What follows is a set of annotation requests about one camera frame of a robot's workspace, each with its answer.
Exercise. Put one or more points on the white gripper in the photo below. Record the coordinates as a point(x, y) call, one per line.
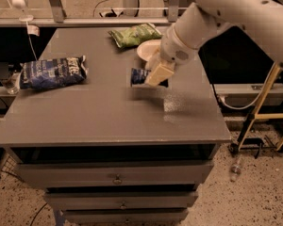
point(175, 51)

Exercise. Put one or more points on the blue rxbar blueberry bar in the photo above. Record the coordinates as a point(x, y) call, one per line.
point(138, 76)

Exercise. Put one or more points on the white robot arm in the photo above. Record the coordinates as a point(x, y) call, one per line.
point(203, 20)

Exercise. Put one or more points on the green chip bag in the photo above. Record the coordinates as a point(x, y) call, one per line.
point(135, 35)

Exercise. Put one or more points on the blue kettle chip bag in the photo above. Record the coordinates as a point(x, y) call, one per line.
point(53, 73)

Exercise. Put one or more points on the white bowl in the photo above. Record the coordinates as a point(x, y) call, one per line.
point(147, 49)

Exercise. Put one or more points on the grey drawer cabinet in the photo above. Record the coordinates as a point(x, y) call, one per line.
point(106, 120)

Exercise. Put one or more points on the top grey drawer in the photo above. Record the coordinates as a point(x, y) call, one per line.
point(115, 174)

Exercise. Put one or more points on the grey drawer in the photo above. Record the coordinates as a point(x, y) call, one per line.
point(124, 216)
point(121, 200)
point(115, 174)

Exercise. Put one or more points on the clear plastic bottle on floor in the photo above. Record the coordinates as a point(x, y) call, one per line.
point(235, 170)

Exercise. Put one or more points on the bottom grey drawer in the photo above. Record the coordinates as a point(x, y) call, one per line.
point(124, 216)

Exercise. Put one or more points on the clear plastic cup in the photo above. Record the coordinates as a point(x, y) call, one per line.
point(12, 84)

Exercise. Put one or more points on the white desk lamp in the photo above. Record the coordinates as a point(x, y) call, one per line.
point(22, 6)

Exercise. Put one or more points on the middle grey drawer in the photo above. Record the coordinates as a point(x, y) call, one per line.
point(121, 200)

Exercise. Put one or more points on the metal rail frame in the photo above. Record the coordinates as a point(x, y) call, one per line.
point(98, 11)

